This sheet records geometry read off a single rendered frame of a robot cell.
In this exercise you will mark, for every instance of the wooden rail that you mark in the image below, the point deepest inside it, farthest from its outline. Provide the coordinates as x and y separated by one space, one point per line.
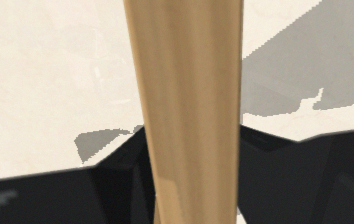
188 62

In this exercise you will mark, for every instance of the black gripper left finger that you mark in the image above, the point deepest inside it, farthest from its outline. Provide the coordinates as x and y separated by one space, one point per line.
119 189

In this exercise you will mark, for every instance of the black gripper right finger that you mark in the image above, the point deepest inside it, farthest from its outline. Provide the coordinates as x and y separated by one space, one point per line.
283 181

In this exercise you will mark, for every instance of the wooden post with slot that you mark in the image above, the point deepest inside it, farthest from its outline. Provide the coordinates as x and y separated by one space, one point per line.
157 219

